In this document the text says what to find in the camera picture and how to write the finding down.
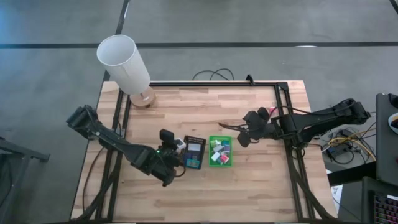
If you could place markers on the white computer mouse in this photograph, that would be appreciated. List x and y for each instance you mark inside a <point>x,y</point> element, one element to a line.
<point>394,123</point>

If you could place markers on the light blue USB wall charger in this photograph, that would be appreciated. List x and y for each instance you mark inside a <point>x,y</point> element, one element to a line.
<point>215,156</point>

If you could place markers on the black desk crossbar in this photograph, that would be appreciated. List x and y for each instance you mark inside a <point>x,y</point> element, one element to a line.
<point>351,174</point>

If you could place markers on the black metal stand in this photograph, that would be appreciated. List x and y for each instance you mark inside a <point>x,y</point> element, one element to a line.
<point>25,152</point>

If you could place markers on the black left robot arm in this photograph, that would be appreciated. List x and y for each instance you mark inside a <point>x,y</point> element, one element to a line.
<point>109,138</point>

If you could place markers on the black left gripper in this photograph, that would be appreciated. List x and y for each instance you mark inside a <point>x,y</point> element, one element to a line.
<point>164,161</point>

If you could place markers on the dark grey side desk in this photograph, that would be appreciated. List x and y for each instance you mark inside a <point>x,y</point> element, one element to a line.
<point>384,149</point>

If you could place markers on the white paper sheet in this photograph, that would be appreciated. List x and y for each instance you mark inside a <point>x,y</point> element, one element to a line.
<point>336,193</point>

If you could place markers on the blue white USB wall charger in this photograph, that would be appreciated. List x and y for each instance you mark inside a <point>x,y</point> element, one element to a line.
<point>225,143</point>

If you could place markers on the black slotted plastic basket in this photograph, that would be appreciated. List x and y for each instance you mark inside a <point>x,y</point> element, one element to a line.
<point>194,139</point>

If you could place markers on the black frame clamp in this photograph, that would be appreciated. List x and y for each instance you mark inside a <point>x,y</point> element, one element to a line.
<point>249,79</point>

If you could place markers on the black aluminium table frame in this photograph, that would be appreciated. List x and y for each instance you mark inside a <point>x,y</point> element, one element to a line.
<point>217,84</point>

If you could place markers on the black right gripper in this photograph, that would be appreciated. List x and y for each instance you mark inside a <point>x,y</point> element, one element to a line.
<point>262,130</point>

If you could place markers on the teal digital clock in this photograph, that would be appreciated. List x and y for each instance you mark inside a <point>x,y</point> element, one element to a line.
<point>193,163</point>

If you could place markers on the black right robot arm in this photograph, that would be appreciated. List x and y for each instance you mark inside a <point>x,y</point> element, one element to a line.
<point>326,118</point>

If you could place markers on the pink USB wall charger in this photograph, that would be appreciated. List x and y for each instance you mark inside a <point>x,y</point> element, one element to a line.
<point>272,109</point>

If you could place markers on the green slotted plastic basket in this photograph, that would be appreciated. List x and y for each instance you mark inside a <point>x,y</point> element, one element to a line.
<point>211,152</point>

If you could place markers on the red white USB wall charger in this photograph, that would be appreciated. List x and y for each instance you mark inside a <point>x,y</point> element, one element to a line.
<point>224,159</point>

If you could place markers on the green USB wall charger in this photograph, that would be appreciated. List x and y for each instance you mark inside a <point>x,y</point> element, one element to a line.
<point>214,143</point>

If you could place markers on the backlit computer keyboard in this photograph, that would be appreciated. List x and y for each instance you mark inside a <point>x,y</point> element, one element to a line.
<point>385,208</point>

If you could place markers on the white shade wooden base lamp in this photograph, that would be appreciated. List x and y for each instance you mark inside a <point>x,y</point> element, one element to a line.
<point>124,62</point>

